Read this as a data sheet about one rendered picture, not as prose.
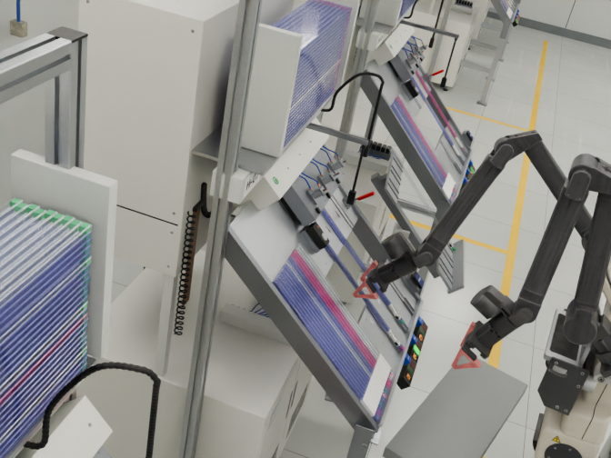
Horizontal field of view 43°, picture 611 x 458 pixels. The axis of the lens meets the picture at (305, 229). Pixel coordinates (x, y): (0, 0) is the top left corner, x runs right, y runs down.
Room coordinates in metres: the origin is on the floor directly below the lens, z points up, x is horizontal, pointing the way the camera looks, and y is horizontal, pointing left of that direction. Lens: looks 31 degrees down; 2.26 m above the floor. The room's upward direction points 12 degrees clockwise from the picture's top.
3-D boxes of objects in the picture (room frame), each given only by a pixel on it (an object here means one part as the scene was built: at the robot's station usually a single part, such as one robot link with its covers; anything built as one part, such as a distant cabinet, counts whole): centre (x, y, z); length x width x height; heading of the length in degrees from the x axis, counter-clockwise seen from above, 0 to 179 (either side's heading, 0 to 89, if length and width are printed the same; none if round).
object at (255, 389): (2.05, 0.24, 0.31); 0.70 x 0.65 x 0.62; 168
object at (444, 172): (3.45, -0.23, 0.65); 1.01 x 0.73 x 1.29; 78
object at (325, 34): (2.08, 0.11, 1.52); 0.51 x 0.13 x 0.27; 168
